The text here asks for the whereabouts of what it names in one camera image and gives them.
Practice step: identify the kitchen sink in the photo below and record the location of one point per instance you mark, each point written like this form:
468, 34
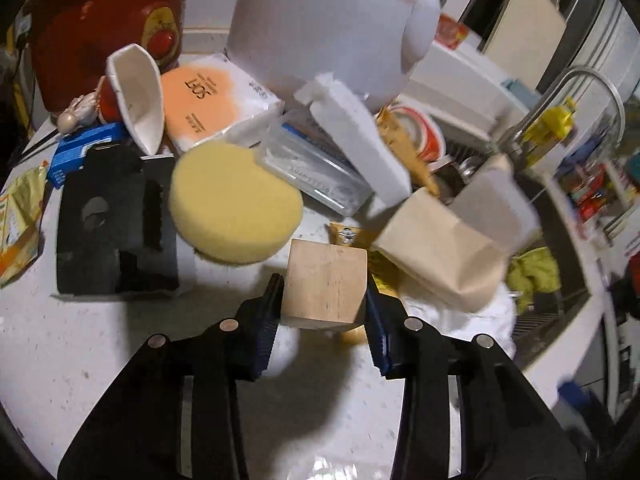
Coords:
560, 305

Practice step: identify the orange white tissue pack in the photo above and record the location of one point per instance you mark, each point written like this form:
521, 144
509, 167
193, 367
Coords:
200, 100

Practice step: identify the yellow-brown paper wrapper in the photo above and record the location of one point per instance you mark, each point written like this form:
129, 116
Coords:
410, 160

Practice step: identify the white foam piece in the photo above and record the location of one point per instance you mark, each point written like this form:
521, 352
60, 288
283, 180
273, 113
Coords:
360, 135

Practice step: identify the crushed white paper cup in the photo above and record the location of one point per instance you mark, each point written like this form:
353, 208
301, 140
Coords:
142, 100

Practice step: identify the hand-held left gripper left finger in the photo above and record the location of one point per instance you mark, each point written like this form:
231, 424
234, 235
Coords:
265, 330

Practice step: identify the translucent white plastic cup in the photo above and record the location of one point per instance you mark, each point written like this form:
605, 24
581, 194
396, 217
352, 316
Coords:
495, 205

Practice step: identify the white rice cooker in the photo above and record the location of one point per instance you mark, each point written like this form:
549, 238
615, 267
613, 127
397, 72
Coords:
325, 20

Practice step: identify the red clay slow cooker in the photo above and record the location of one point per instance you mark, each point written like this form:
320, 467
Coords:
85, 35

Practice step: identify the chrome sink faucet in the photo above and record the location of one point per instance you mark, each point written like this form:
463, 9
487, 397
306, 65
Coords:
590, 74

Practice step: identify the red printed packet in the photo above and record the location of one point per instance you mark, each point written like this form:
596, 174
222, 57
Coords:
450, 32

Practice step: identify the beige cutting board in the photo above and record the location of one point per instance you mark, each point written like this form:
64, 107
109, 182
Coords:
525, 25

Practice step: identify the green cloth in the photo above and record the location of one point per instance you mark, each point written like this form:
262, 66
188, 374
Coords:
537, 272

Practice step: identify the clear plastic box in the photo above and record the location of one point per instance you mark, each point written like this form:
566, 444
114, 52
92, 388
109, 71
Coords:
310, 170

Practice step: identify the round yellow sponge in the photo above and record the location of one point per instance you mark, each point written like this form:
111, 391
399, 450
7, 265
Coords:
235, 200

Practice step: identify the black foam insert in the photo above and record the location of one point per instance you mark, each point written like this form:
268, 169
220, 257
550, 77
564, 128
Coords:
85, 260

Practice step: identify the shelf of assorted bottles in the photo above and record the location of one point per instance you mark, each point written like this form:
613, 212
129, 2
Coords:
600, 185

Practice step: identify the wooden block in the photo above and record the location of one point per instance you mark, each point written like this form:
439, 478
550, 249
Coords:
325, 280

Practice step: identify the blue cardboard box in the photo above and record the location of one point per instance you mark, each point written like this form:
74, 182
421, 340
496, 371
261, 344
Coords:
75, 147

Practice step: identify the red white bowl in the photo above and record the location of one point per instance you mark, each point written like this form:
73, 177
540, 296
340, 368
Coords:
425, 130

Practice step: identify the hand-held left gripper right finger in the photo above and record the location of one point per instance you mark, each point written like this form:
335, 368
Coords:
377, 330

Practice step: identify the gold orange noodle snack packet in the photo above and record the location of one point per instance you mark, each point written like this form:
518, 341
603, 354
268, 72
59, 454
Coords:
20, 220

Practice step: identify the brown paper bag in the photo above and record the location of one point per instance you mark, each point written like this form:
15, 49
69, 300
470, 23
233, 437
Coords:
435, 245

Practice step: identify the white plastic bag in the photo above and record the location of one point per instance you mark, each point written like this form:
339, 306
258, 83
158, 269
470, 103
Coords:
450, 320

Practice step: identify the pale lumpy root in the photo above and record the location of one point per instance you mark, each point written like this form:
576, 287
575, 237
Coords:
75, 112

